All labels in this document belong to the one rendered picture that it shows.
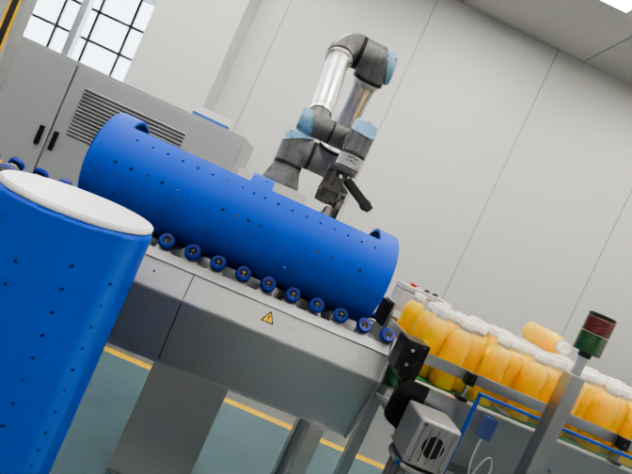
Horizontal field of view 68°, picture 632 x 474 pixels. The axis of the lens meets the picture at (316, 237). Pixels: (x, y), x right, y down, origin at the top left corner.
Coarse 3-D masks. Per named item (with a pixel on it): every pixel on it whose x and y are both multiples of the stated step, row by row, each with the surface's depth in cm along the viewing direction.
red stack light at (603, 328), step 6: (588, 318) 114; (594, 318) 113; (600, 318) 112; (582, 324) 116; (588, 324) 114; (594, 324) 112; (600, 324) 112; (606, 324) 111; (612, 324) 112; (588, 330) 113; (594, 330) 112; (600, 330) 112; (606, 330) 111; (612, 330) 112; (600, 336) 112; (606, 336) 112
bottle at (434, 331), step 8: (432, 320) 134; (440, 320) 134; (448, 320) 134; (424, 328) 135; (432, 328) 133; (440, 328) 133; (448, 328) 134; (424, 336) 134; (432, 336) 133; (440, 336) 132; (432, 344) 132; (440, 344) 133; (432, 352) 133; (424, 368) 133; (424, 376) 133
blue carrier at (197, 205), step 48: (96, 144) 121; (144, 144) 124; (96, 192) 124; (144, 192) 123; (192, 192) 124; (240, 192) 127; (192, 240) 129; (240, 240) 127; (288, 240) 127; (336, 240) 130; (384, 240) 136; (336, 288) 131; (384, 288) 131
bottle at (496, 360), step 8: (496, 344) 134; (504, 344) 133; (488, 352) 134; (496, 352) 132; (504, 352) 132; (488, 360) 133; (496, 360) 131; (504, 360) 131; (480, 368) 134; (488, 368) 132; (496, 368) 131; (504, 368) 131; (488, 376) 132; (496, 376) 131; (472, 392) 133; (488, 392) 132; (472, 400) 133
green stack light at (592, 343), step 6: (582, 330) 114; (582, 336) 114; (588, 336) 113; (594, 336) 112; (576, 342) 115; (582, 342) 113; (588, 342) 112; (594, 342) 112; (600, 342) 112; (606, 342) 112; (582, 348) 113; (588, 348) 112; (594, 348) 112; (600, 348) 112; (594, 354) 112; (600, 354) 112
